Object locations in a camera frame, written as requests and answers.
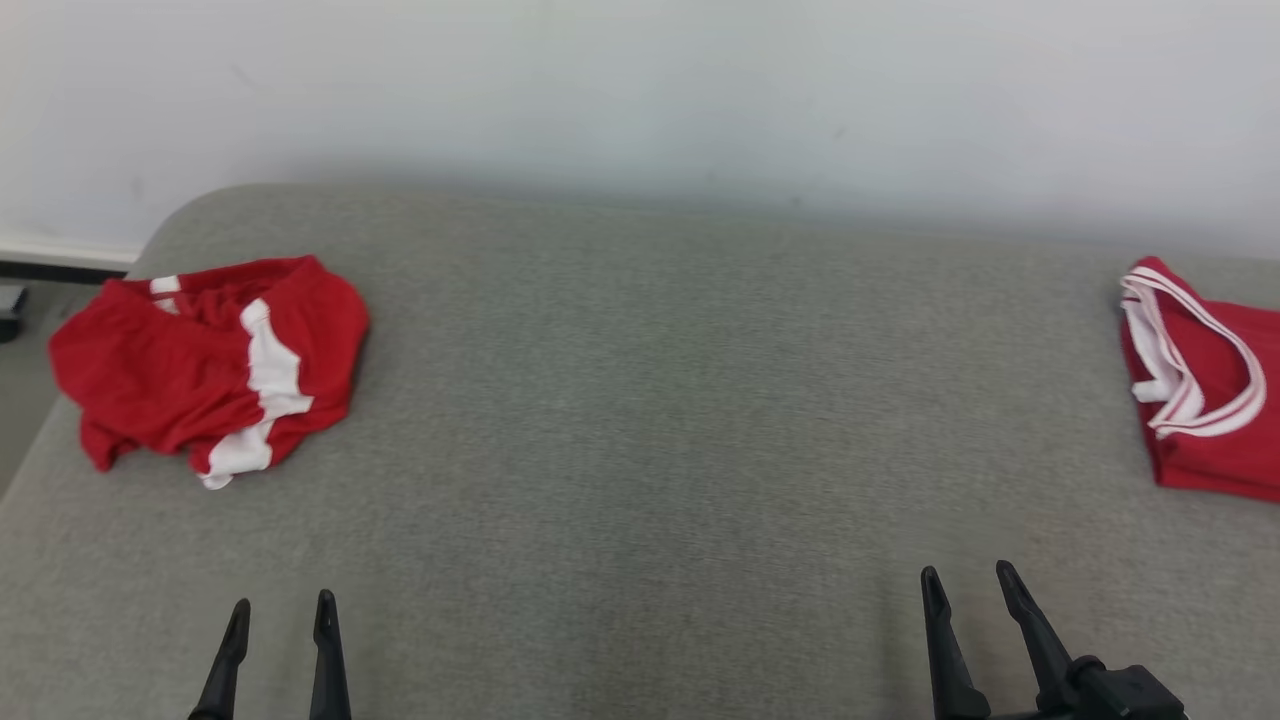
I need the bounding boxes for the red shorts with white stripe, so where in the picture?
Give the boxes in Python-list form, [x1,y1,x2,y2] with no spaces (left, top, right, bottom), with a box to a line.
[48,255,371,491]

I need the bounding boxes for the black and white baseboard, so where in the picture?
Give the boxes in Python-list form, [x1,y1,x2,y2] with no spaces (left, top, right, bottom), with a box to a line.
[0,243,139,285]

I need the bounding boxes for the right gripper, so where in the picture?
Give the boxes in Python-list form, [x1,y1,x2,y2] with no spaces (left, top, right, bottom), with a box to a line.
[920,560,1076,720]

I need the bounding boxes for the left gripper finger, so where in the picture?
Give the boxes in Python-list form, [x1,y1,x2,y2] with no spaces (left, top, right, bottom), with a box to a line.
[188,598,251,720]
[308,589,353,720]

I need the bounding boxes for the red basketball jersey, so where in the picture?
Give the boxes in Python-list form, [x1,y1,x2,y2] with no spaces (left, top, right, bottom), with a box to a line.
[1118,257,1280,503]

